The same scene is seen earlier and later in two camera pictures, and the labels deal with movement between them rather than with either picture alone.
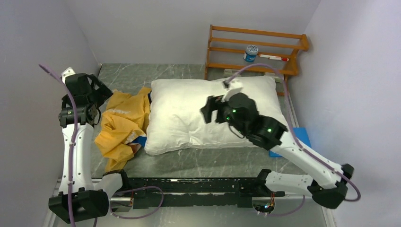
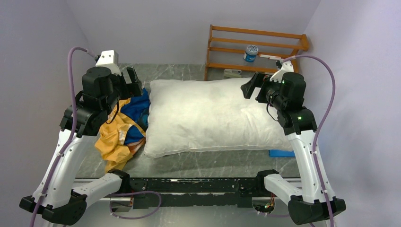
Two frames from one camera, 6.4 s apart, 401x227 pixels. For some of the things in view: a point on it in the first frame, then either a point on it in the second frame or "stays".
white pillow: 175,120 stays
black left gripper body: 101,94 to 122,90
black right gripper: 212,102 to 248,87
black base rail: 150,193 stays
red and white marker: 274,57 stays
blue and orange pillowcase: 124,122 stays
